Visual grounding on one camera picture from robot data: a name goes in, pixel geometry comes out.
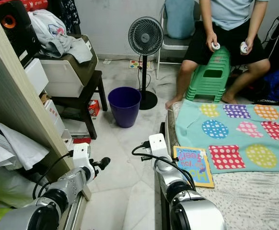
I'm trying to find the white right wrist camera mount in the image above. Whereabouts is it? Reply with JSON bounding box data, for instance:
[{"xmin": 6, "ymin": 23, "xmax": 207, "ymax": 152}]
[{"xmin": 148, "ymin": 133, "xmax": 172, "ymax": 162}]

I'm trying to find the purple plastic waste bin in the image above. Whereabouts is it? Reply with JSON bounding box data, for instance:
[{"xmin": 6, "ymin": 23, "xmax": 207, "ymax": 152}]
[{"xmin": 107, "ymin": 86, "xmax": 142, "ymax": 129}]

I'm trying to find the red box with white print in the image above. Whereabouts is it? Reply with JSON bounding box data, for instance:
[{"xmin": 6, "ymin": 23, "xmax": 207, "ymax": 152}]
[{"xmin": 24, "ymin": 0, "xmax": 50, "ymax": 12}]

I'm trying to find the small red box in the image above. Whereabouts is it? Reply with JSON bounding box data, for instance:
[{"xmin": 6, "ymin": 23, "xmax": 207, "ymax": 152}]
[{"xmin": 88, "ymin": 99, "xmax": 101, "ymax": 117}]

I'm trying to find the light wood wardrobe panel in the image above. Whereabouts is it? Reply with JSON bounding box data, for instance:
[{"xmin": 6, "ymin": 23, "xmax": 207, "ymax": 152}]
[{"xmin": 0, "ymin": 0, "xmax": 93, "ymax": 201}]

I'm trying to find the yellow blue children's book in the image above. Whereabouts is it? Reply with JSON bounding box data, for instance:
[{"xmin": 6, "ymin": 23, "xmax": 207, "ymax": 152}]
[{"xmin": 173, "ymin": 145, "xmax": 216, "ymax": 189}]

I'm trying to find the black speaker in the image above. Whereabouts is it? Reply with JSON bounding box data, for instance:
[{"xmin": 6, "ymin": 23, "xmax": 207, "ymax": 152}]
[{"xmin": 0, "ymin": 0, "xmax": 43, "ymax": 63}]

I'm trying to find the dark wooden table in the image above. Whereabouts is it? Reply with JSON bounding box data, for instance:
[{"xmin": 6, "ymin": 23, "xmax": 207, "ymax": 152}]
[{"xmin": 51, "ymin": 71, "xmax": 108, "ymax": 139}]

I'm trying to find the grey metal chair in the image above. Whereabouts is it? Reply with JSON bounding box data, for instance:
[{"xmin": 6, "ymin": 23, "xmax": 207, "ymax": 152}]
[{"xmin": 155, "ymin": 0, "xmax": 201, "ymax": 81}]

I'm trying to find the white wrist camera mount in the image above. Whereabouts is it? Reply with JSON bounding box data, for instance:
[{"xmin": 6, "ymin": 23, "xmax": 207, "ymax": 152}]
[
  {"xmin": 71, "ymin": 142, "xmax": 97, "ymax": 181},
  {"xmin": 148, "ymin": 133, "xmax": 172, "ymax": 162}
]

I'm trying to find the green plastic stool stack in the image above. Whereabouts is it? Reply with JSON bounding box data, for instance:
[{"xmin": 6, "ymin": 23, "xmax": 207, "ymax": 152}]
[{"xmin": 185, "ymin": 46, "xmax": 232, "ymax": 103}]

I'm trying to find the colourful power strip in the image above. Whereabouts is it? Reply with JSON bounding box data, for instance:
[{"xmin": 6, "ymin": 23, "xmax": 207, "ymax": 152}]
[{"xmin": 128, "ymin": 59, "xmax": 143, "ymax": 69}]

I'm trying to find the white grey folded cloth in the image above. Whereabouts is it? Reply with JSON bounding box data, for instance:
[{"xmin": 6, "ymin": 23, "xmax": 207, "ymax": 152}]
[{"xmin": 0, "ymin": 119, "xmax": 50, "ymax": 172}]

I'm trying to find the white quilted mattress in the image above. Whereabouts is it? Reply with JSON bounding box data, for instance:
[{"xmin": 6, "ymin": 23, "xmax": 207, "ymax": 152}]
[{"xmin": 163, "ymin": 100, "xmax": 279, "ymax": 230}]

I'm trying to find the blue cushion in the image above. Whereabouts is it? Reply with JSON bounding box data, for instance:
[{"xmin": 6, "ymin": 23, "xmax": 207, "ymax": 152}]
[{"xmin": 163, "ymin": 0, "xmax": 198, "ymax": 40}]

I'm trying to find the teal blanket with colourful shapes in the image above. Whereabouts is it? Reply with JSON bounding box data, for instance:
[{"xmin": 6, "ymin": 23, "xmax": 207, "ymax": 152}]
[{"xmin": 175, "ymin": 99, "xmax": 279, "ymax": 174}]

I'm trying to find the light grey garment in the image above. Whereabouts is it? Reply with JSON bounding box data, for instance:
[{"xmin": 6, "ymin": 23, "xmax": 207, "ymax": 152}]
[{"xmin": 28, "ymin": 10, "xmax": 95, "ymax": 64}]

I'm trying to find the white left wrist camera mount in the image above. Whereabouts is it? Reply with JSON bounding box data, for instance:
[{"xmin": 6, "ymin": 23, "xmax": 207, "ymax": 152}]
[{"xmin": 71, "ymin": 142, "xmax": 97, "ymax": 181}]

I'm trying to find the dark patterned hanging garment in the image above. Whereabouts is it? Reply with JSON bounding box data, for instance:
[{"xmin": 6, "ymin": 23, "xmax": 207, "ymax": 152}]
[{"xmin": 57, "ymin": 0, "xmax": 79, "ymax": 35}]

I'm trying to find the seated person in black shorts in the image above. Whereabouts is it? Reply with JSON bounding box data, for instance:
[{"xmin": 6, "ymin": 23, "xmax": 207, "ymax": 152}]
[{"xmin": 164, "ymin": 0, "xmax": 273, "ymax": 111}]

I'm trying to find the pale green bedding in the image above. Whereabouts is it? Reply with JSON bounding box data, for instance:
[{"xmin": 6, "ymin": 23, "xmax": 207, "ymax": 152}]
[{"xmin": 0, "ymin": 163, "xmax": 47, "ymax": 210}]

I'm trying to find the white and brown printer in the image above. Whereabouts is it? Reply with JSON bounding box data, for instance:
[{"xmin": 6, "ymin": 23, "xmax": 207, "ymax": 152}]
[{"xmin": 24, "ymin": 34, "xmax": 98, "ymax": 99}]

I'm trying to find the black standing fan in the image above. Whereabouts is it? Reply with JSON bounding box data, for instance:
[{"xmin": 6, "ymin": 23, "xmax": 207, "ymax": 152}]
[{"xmin": 128, "ymin": 16, "xmax": 164, "ymax": 111}]

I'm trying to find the flat red box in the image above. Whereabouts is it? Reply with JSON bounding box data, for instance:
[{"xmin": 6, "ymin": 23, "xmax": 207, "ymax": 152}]
[{"xmin": 72, "ymin": 137, "xmax": 92, "ymax": 145}]

